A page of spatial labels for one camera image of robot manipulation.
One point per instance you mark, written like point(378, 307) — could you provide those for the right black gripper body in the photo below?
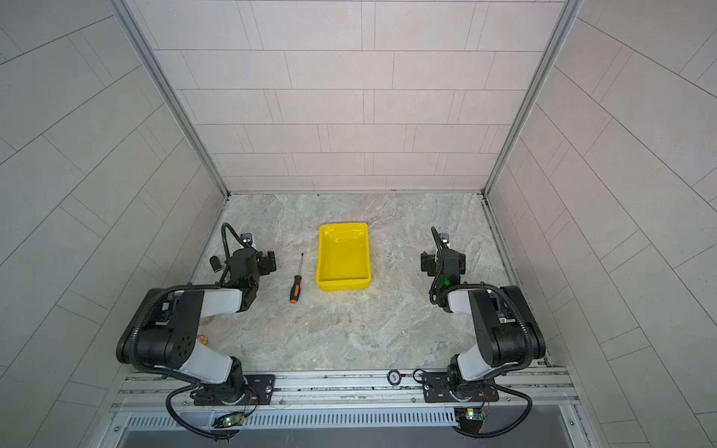
point(434, 268)

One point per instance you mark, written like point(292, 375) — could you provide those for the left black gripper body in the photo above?
point(262, 267)

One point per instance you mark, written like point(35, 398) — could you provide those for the orange black handled screwdriver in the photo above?
point(296, 287)

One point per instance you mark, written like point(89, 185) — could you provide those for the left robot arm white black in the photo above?
point(163, 335)

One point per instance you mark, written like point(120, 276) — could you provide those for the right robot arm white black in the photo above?
point(507, 335)

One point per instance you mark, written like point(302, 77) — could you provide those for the yellow plastic bin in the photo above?
point(344, 257)

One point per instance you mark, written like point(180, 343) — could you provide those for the pink yellow small toy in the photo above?
point(202, 338)

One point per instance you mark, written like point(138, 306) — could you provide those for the left green circuit board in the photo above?
point(229, 421)

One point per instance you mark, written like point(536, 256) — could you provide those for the green circuit board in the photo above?
point(470, 420)
point(229, 421)

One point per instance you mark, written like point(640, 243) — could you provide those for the right green circuit board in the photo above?
point(470, 420)

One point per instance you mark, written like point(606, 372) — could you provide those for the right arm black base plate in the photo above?
point(446, 387)

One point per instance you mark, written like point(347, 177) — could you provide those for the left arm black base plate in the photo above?
point(251, 390)

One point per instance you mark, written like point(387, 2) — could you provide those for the aluminium mounting rail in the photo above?
point(303, 390)

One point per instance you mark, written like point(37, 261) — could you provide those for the left aluminium corner post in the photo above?
point(144, 52)

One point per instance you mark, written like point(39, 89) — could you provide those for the aluminium corner post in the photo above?
point(566, 19)
point(144, 52)

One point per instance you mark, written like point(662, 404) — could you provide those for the right aluminium corner post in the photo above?
point(566, 19)

